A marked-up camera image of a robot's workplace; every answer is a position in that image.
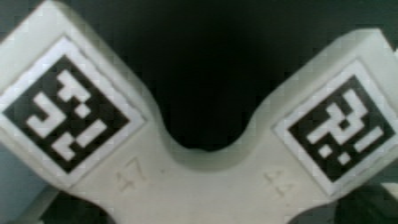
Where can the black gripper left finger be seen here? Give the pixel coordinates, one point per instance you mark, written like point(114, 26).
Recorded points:
point(61, 209)

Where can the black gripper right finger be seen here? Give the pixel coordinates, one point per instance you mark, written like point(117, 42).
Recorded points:
point(366, 207)

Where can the white cross-shaped table base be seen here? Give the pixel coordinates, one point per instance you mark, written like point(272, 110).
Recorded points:
point(82, 129)

